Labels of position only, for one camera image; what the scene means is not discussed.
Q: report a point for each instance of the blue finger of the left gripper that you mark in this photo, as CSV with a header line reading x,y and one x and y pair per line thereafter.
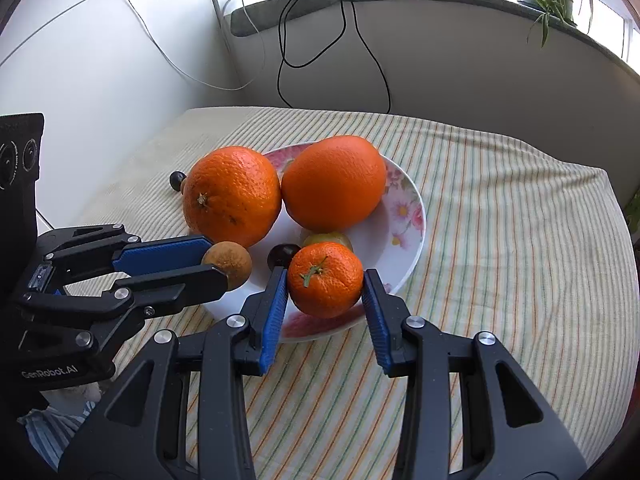
x,y
176,253
169,292

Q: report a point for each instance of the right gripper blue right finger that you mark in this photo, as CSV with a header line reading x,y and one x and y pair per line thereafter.
x,y
385,314

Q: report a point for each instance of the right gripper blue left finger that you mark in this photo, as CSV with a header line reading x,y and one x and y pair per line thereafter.
x,y
264,314

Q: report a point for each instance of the brown kiwi-like fruit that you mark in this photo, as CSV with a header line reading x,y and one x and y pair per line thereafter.
x,y
231,258

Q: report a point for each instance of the dark cherry tomato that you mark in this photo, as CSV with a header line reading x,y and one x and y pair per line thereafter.
x,y
280,256

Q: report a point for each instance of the small mandarin with stem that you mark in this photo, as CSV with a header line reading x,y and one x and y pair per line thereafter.
x,y
325,279

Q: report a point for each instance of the floral white plate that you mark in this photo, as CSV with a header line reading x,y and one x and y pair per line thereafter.
x,y
390,241

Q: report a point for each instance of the large dimpled orange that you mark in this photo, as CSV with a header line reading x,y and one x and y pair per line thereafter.
x,y
232,195

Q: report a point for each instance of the yellow green fruit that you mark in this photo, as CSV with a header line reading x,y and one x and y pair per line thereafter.
x,y
331,237

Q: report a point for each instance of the large smooth orange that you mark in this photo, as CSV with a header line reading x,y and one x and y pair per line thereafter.
x,y
334,184

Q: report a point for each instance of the dark plum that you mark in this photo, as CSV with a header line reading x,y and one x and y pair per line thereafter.
x,y
176,180

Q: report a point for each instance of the striped tablecloth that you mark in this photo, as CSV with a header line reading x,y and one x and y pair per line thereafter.
x,y
533,249

